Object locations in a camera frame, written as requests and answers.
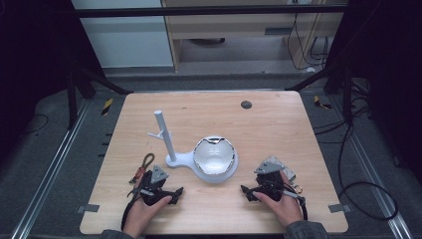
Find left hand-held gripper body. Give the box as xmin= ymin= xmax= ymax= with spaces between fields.
xmin=127 ymin=164 xmax=173 ymax=207

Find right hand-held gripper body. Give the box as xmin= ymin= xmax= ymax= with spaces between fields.
xmin=253 ymin=154 xmax=307 ymax=204

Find olive cord keychain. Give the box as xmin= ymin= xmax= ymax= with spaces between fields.
xmin=128 ymin=152 xmax=156 ymax=184

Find white key stand with bowl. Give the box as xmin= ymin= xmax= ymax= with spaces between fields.
xmin=147 ymin=110 xmax=239 ymax=184

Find person's left hand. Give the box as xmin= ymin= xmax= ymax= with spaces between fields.
xmin=122 ymin=194 xmax=174 ymax=239

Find person's right hand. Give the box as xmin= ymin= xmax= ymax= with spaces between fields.
xmin=252 ymin=169 xmax=305 ymax=229

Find grey tape strip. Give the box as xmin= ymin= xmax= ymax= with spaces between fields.
xmin=327 ymin=203 xmax=352 ymax=214
xmin=77 ymin=203 xmax=101 ymax=214

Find yellow black tape piece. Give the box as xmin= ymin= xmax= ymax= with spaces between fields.
xmin=313 ymin=95 xmax=332 ymax=110
xmin=101 ymin=98 xmax=114 ymax=117

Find black metal stand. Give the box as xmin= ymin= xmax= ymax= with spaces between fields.
xmin=285 ymin=61 xmax=355 ymax=127
xmin=65 ymin=64 xmax=134 ymax=130

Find white cabinet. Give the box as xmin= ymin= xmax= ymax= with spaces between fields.
xmin=71 ymin=0 xmax=174 ymax=70

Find light wooden desk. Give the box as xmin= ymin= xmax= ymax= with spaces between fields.
xmin=160 ymin=0 xmax=349 ymax=73

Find dark curtain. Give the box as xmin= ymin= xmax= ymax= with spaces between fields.
xmin=0 ymin=0 xmax=105 ymax=160
xmin=326 ymin=0 xmax=422 ymax=184

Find black horizontal bar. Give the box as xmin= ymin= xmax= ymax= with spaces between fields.
xmin=73 ymin=4 xmax=348 ymax=19

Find left hand-held gripper cable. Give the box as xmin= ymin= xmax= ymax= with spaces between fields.
xmin=120 ymin=194 xmax=139 ymax=232

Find hand-held gripper cable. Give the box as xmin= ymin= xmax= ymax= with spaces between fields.
xmin=120 ymin=194 xmax=139 ymax=232
xmin=297 ymin=195 xmax=310 ymax=222

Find right hand-held gripper cable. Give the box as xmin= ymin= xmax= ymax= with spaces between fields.
xmin=297 ymin=195 xmax=310 ymax=222

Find thick black floor cable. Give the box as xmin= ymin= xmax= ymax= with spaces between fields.
xmin=335 ymin=122 xmax=399 ymax=222

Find metal floor rail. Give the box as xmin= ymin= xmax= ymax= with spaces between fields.
xmin=11 ymin=99 xmax=92 ymax=239
xmin=331 ymin=96 xmax=413 ymax=239

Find thin black floor cable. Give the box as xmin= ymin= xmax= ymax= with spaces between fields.
xmin=19 ymin=113 xmax=50 ymax=135

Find hanging black cables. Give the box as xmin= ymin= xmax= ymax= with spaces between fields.
xmin=286 ymin=12 xmax=330 ymax=72

